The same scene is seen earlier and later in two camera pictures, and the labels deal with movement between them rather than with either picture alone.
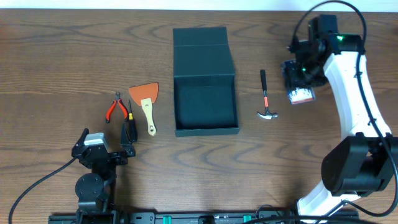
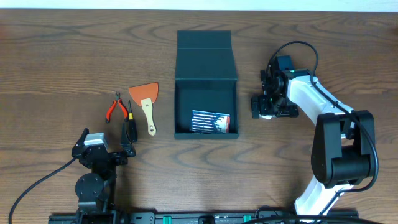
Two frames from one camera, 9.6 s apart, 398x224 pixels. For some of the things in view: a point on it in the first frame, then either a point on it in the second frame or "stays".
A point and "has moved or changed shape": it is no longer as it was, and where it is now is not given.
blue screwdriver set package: [296, 94] has moved or changed shape
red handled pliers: [122, 106] stays
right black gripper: [293, 78] → [290, 111]
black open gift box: [204, 82] stays
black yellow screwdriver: [132, 124] stays
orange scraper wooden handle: [146, 95] stays
